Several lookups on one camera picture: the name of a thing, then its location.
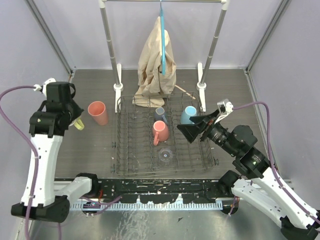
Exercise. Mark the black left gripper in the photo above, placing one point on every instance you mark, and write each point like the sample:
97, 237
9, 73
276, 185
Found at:
75, 113

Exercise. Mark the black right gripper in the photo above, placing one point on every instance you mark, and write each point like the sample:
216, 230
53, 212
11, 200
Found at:
190, 131

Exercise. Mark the light blue mug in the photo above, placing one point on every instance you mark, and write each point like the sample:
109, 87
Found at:
187, 115

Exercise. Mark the pink mug with handle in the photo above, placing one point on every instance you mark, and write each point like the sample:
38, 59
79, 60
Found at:
160, 132

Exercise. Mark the yellow-green mug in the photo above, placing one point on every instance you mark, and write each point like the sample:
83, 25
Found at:
78, 124

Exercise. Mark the pink handleless tumbler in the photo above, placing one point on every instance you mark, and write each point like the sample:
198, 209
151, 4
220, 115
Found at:
98, 112

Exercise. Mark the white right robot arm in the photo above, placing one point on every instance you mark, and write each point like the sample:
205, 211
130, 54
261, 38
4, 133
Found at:
255, 179

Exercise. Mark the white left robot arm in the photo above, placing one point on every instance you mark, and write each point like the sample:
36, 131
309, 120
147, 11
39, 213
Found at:
47, 128

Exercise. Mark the grey-blue dotted mug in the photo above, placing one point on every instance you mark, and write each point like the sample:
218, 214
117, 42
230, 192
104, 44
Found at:
160, 115

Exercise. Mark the clear glass cup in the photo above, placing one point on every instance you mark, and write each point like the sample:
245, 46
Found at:
165, 157

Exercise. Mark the beige cloth garment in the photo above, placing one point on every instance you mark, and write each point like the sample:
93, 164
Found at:
153, 85

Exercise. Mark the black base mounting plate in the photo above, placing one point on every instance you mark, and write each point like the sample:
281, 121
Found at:
160, 191

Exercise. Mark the blue clothes hanger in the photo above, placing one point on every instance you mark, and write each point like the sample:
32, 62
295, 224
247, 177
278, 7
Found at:
163, 41

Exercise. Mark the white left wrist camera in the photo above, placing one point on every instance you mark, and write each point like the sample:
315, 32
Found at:
43, 88

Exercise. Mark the grey wire dish rack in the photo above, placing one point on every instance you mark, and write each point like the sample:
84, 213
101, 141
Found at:
148, 142

